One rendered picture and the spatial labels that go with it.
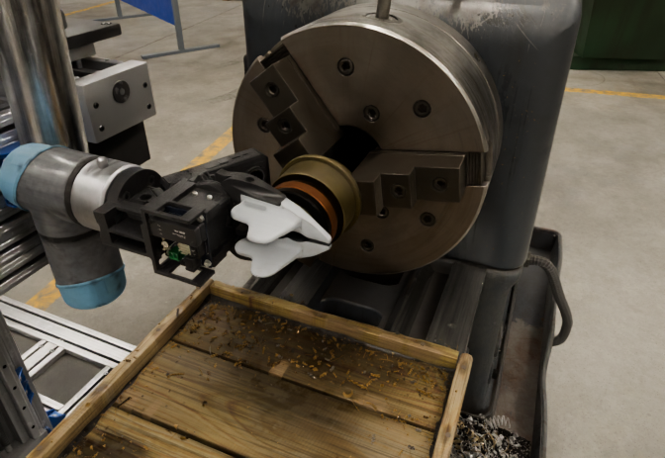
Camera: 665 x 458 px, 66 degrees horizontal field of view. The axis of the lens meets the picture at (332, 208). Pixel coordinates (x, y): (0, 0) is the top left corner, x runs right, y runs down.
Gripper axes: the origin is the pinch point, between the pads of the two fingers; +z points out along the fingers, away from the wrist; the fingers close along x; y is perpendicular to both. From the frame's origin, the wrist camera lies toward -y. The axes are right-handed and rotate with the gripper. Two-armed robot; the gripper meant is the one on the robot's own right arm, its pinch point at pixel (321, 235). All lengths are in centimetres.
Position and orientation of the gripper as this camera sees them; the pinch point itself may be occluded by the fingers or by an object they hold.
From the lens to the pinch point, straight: 47.0
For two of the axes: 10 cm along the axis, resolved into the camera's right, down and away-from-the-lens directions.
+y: -4.0, 4.8, -7.8
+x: 0.0, -8.5, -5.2
